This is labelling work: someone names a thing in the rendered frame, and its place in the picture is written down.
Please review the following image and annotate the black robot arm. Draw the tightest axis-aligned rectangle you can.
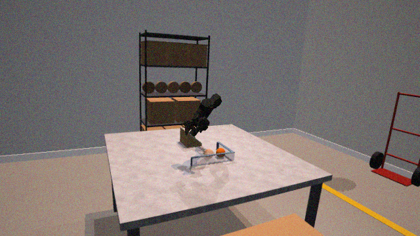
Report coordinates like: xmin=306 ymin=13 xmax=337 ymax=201
xmin=189 ymin=94 xmax=222 ymax=137

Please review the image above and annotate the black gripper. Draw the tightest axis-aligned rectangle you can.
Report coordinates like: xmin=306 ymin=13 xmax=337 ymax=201
xmin=183 ymin=111 xmax=210 ymax=135

